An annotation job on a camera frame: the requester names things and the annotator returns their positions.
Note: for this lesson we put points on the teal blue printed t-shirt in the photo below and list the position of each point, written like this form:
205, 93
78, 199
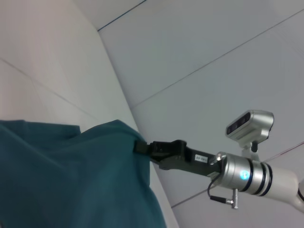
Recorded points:
71, 178

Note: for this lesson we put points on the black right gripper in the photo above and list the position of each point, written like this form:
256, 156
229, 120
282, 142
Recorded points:
202, 164

